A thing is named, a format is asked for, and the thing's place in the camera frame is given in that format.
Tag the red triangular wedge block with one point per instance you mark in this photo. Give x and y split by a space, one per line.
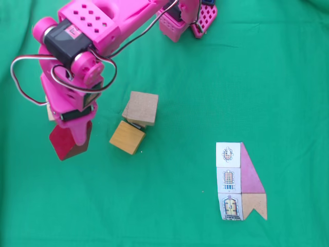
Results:
61 144

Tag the wooden cube oval window print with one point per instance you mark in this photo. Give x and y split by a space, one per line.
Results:
51 114

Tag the paper picture of house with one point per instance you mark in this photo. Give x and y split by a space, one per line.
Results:
228 177

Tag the yellow notched wooden block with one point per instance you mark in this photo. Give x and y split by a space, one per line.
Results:
127 139

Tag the wooden cube balcony window print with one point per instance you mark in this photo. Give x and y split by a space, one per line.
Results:
142 106

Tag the green cloth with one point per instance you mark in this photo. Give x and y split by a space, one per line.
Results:
180 103

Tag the blue clamp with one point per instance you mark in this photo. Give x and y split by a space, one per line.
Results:
208 2

